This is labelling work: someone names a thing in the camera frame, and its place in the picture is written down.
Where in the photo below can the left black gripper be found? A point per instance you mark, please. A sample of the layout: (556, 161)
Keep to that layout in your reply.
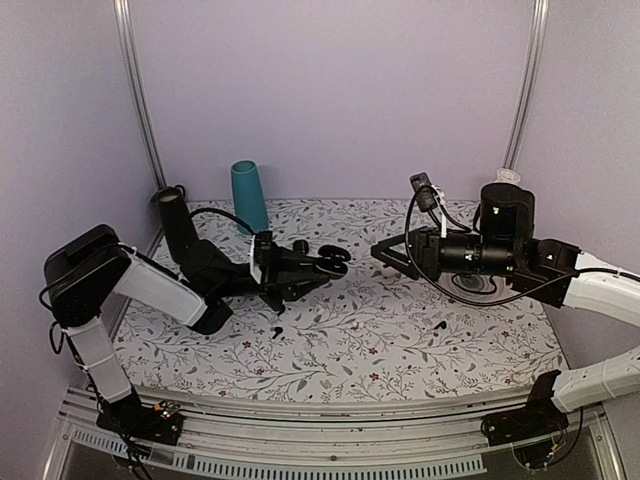
(279, 279)

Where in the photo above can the right aluminium post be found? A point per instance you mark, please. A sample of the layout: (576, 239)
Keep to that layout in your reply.
(531, 68)

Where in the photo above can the aluminium front rail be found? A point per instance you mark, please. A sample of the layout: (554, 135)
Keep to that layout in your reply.
(412, 439)

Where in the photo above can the black tapered vase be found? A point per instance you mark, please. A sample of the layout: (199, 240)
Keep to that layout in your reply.
(178, 228)

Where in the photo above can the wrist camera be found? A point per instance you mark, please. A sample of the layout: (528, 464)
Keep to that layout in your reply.
(426, 198)
(259, 253)

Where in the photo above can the small black charging case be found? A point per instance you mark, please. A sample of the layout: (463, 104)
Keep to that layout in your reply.
(301, 246)

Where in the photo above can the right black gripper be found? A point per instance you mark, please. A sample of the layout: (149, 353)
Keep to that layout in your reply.
(425, 250)

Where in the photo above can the black gold-trim charging case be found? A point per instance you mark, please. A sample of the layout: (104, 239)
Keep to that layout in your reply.
(333, 260)

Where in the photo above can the white ribbed vase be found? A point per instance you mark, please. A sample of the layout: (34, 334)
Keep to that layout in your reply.
(505, 175)

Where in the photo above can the aluminium post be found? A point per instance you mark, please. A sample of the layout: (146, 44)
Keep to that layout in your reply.
(124, 25)
(531, 68)

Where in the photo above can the teal tapered vase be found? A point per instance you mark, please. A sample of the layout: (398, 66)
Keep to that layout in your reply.
(248, 197)

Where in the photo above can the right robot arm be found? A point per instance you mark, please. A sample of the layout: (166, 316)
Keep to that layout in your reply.
(550, 271)

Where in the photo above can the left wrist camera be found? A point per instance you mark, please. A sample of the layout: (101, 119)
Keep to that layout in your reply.
(259, 253)

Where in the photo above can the left aluminium post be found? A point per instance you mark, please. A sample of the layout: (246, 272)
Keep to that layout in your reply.
(124, 25)

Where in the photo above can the swirl patterned plate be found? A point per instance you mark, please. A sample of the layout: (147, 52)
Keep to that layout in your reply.
(476, 288)

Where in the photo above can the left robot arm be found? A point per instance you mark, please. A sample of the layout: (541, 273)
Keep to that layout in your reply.
(82, 275)

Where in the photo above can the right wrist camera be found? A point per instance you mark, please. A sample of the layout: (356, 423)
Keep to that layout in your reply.
(426, 198)

